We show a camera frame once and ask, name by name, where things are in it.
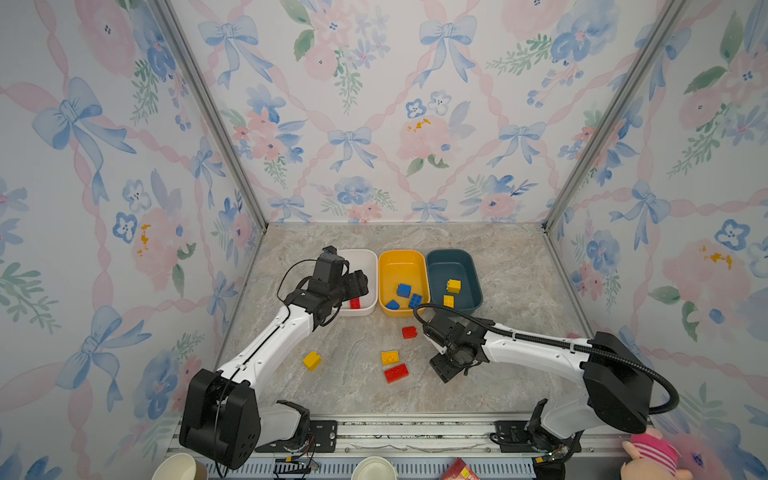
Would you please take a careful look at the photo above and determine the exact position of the white plastic container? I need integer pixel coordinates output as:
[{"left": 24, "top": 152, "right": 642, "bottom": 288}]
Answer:
[{"left": 338, "top": 249, "right": 379, "bottom": 317}]

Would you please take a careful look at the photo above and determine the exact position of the yellow plastic container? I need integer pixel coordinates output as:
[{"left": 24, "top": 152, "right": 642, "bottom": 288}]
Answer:
[{"left": 378, "top": 250, "right": 431, "bottom": 318}]

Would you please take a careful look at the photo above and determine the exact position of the small red lego brick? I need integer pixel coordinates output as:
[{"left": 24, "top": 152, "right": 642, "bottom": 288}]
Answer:
[{"left": 402, "top": 326, "right": 418, "bottom": 339}]

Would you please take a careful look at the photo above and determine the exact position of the yellow round lego piece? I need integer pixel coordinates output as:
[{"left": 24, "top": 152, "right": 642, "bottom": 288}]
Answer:
[{"left": 446, "top": 279, "right": 462, "bottom": 294}]

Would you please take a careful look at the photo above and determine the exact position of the long red lego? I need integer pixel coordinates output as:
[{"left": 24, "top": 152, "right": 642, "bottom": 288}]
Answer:
[{"left": 384, "top": 364, "right": 409, "bottom": 384}]

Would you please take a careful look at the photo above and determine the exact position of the dark teal plastic container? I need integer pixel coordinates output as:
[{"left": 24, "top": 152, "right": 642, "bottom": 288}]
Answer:
[{"left": 426, "top": 249, "right": 483, "bottom": 314}]

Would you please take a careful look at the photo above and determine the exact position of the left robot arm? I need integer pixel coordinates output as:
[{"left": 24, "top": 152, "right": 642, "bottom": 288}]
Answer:
[{"left": 178, "top": 246, "right": 369, "bottom": 470}]

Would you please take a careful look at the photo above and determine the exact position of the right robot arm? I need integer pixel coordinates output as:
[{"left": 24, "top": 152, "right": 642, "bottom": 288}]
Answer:
[{"left": 422, "top": 312, "right": 653, "bottom": 453}]

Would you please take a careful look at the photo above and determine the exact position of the red packet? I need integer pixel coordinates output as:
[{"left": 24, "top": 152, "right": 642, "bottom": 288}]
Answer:
[{"left": 440, "top": 458, "right": 479, "bottom": 480}]

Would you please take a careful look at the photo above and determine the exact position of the white bowl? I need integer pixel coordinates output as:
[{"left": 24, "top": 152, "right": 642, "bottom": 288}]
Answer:
[{"left": 351, "top": 456, "right": 398, "bottom": 480}]

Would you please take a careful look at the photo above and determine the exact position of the pink plush toy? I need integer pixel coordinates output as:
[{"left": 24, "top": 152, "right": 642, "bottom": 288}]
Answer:
[{"left": 620, "top": 428, "right": 693, "bottom": 480}]

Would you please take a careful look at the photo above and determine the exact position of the beige paper cup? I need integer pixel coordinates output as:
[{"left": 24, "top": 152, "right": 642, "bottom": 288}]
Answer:
[{"left": 151, "top": 453, "right": 209, "bottom": 480}]

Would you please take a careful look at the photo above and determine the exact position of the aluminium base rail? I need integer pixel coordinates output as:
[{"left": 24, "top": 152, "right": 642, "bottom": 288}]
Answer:
[{"left": 225, "top": 413, "right": 630, "bottom": 479}]

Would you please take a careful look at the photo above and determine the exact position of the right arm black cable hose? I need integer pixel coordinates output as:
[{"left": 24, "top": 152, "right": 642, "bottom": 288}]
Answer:
[{"left": 412, "top": 302, "right": 681, "bottom": 416}]

